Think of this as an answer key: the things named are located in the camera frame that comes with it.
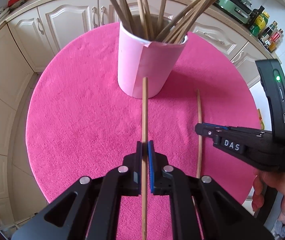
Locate dark wooden chopstick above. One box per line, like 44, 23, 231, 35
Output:
110, 0, 134, 34

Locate person right hand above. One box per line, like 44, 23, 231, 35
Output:
252, 170, 285, 224

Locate pink tablecloth round table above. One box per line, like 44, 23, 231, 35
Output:
25, 21, 262, 240

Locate pink cylindrical cup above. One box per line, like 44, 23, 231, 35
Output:
117, 24, 188, 99

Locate red sauce bottle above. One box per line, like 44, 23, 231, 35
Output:
268, 29, 284, 53

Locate green yellow oil bottle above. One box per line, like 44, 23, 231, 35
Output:
249, 11, 270, 37

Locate green electric grill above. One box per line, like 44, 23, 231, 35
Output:
214, 0, 252, 24

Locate lower cabinets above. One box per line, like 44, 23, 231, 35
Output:
0, 0, 278, 228

